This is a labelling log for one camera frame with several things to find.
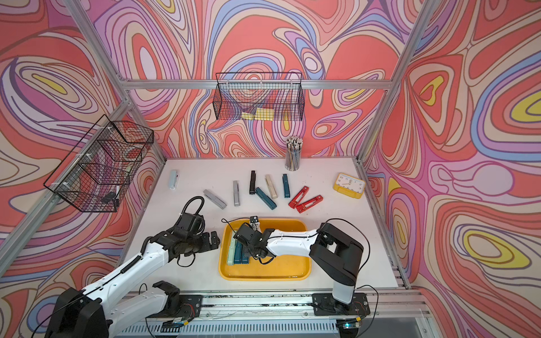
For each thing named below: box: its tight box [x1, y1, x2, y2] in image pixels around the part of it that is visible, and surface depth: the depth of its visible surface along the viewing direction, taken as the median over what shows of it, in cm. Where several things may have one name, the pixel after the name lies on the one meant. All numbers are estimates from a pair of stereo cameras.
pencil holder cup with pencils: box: [284, 135, 304, 172], surface depth 107 cm
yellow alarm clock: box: [332, 172, 367, 200], surface depth 107 cm
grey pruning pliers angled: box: [202, 188, 227, 210], surface depth 101 cm
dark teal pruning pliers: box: [233, 240, 244, 265], surface depth 84 cm
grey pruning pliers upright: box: [233, 180, 241, 207], surface depth 104 cm
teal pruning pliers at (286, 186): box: [281, 173, 291, 198], surface depth 107 cm
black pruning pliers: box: [249, 170, 256, 196], surface depth 107 cm
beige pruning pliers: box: [264, 174, 278, 199], surface depth 107 cm
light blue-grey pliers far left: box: [169, 169, 180, 191], surface depth 110 cm
